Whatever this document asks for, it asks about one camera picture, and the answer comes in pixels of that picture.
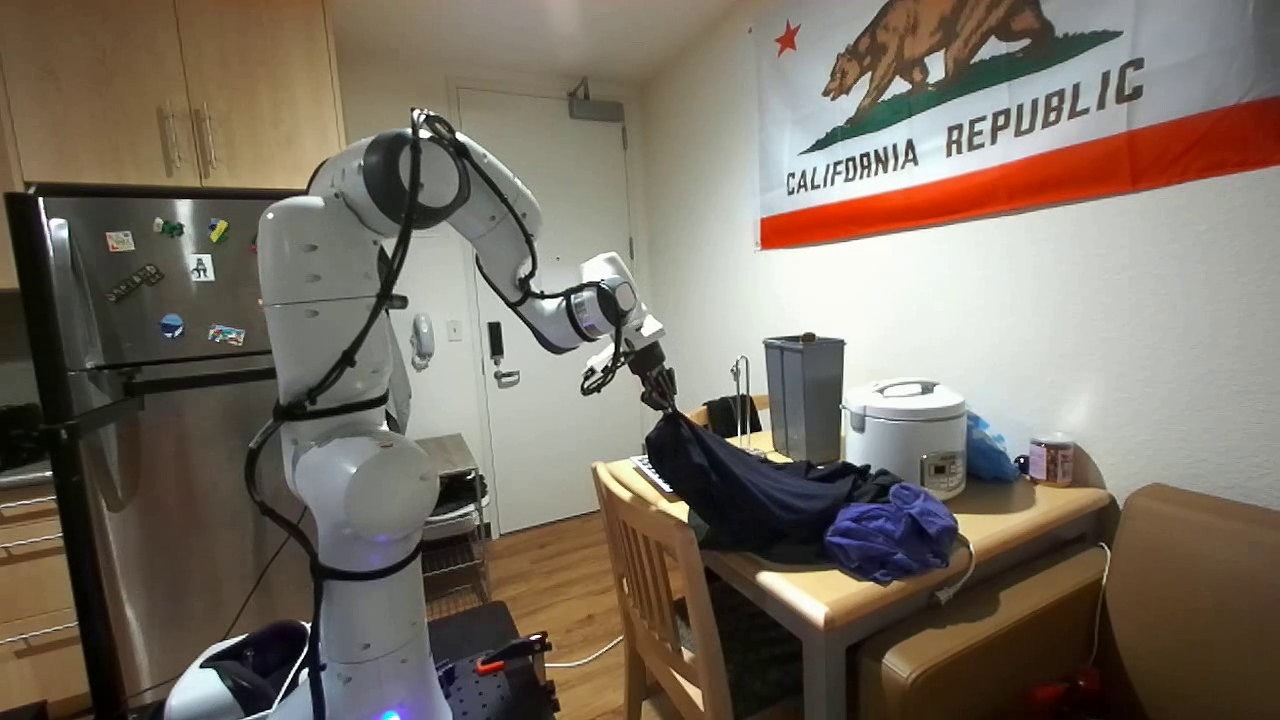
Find white door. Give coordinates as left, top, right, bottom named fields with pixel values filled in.
left=461, top=87, right=648, bottom=534

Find brown armchair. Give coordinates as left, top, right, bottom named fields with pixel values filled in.
left=857, top=484, right=1280, bottom=720

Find pink tin can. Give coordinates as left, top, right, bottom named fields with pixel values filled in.
left=1027, top=436, right=1074, bottom=484

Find wooden chair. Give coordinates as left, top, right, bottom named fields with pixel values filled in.
left=591, top=462, right=733, bottom=720

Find stainless steel refrigerator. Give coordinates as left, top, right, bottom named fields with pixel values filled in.
left=3, top=185, right=308, bottom=720

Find black cloth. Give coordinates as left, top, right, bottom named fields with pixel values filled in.
left=644, top=410, right=901, bottom=551

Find wooden dining table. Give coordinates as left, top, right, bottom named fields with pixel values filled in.
left=591, top=417, right=1106, bottom=720

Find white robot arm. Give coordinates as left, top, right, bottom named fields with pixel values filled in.
left=164, top=113, right=675, bottom=720

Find purple blue cloth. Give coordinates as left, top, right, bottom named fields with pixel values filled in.
left=825, top=484, right=959, bottom=582

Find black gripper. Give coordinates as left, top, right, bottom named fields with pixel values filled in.
left=627, top=344, right=675, bottom=408

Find blue plastic bag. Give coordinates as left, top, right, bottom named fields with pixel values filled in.
left=968, top=417, right=1019, bottom=484

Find wooden upper cabinets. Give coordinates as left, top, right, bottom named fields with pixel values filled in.
left=0, top=0, right=342, bottom=189

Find metal wire shelf rack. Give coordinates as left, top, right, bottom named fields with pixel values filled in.
left=423, top=431, right=490, bottom=612

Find gray trash bin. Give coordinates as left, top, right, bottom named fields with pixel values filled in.
left=762, top=331, right=844, bottom=458

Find California Republic flag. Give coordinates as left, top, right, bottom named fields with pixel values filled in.
left=752, top=0, right=1280, bottom=248

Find white power cord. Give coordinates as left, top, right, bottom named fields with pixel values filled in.
left=933, top=530, right=982, bottom=606

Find white rice cooker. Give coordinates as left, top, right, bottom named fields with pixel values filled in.
left=847, top=375, right=968, bottom=500

